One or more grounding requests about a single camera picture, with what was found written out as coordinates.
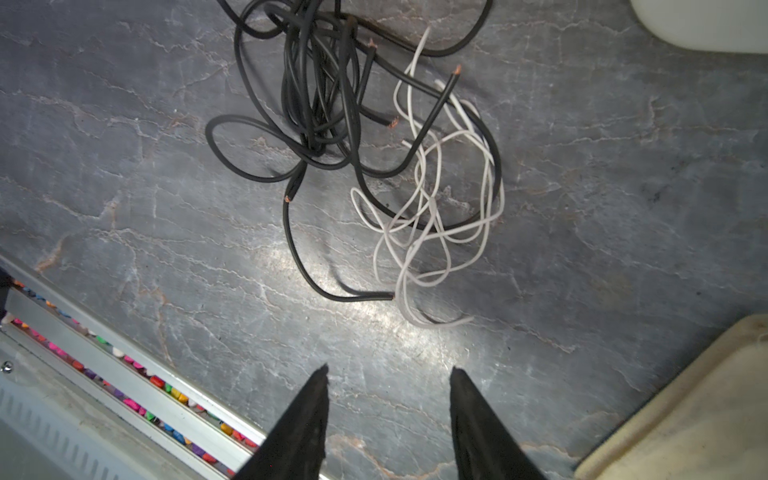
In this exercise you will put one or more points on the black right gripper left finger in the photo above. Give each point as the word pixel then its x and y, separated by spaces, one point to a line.
pixel 295 447

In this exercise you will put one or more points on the white plastic tub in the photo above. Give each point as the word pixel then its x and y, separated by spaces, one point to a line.
pixel 724 26

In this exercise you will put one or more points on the beige work glove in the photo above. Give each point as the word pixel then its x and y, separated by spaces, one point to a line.
pixel 710 422

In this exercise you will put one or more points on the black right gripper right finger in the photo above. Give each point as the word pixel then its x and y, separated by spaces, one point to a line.
pixel 483 447

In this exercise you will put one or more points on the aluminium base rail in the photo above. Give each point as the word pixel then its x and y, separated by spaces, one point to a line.
pixel 81 401

